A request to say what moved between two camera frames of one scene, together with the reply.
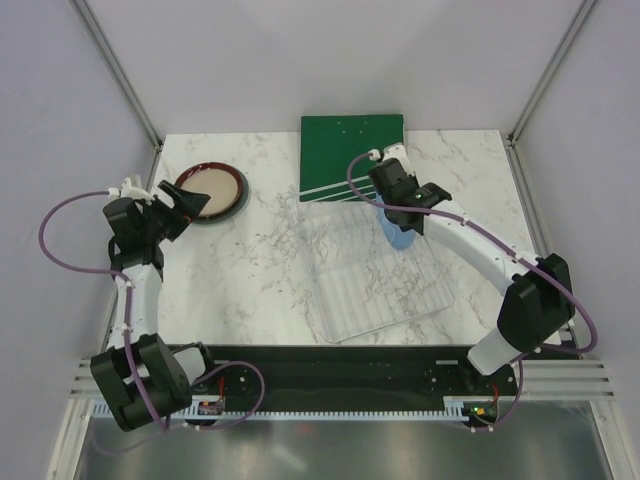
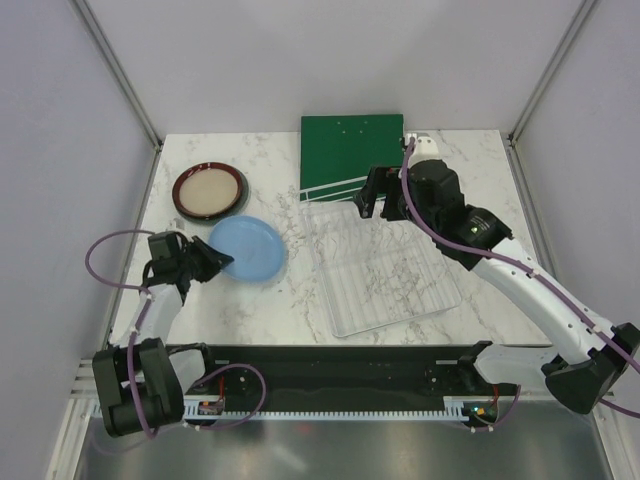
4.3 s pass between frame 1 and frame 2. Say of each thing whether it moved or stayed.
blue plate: moved
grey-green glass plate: stayed
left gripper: moved
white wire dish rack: stayed
